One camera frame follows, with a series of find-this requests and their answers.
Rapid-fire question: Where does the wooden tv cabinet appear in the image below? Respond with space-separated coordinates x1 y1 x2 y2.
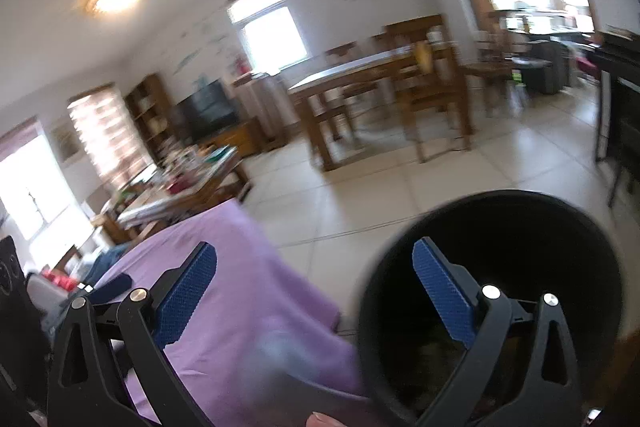
198 118 265 158

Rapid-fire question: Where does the wooden chair by doorway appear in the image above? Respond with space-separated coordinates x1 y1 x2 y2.
462 10 530 117

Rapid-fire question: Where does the purple table cloth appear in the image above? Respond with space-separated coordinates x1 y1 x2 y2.
99 200 382 426

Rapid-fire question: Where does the black upright piano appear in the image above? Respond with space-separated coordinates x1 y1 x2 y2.
587 29 639 209

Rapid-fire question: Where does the wooden coffee table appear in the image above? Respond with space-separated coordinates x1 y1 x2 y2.
92 146 253 244

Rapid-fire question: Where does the sofa with red cushions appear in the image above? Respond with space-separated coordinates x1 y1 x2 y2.
25 243 131 312

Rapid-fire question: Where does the white standing air conditioner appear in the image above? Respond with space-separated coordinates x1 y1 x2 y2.
438 0 477 64

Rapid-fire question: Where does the small framed flower picture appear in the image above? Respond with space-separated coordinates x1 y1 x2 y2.
49 117 85 167

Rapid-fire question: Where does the wooden dining chair front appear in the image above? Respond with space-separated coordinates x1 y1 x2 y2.
384 14 473 162

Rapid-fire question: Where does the wooden chair behind table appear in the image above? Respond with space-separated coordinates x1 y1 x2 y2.
317 42 378 148

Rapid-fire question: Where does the wooden bookshelf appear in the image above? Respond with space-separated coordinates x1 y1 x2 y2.
125 74 177 161

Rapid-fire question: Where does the black television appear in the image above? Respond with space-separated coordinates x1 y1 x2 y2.
172 80 241 144

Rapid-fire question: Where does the wooden dining table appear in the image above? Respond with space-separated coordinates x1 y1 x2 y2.
288 50 406 171

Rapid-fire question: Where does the black trash bin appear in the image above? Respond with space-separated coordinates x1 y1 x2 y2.
357 190 624 426

